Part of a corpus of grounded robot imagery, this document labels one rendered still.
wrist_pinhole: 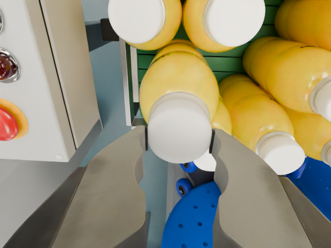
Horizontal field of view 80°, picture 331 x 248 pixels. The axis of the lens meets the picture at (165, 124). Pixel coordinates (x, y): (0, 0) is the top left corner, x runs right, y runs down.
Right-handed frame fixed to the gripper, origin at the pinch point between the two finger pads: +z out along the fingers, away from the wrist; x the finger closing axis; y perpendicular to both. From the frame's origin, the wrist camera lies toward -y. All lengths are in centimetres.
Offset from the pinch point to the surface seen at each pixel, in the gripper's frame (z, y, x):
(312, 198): 45, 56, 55
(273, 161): 5.4, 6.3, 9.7
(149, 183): 115, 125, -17
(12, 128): 3.9, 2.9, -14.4
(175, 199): 23.0, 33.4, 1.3
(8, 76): 4.3, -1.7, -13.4
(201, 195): 15.1, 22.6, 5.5
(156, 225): 115, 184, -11
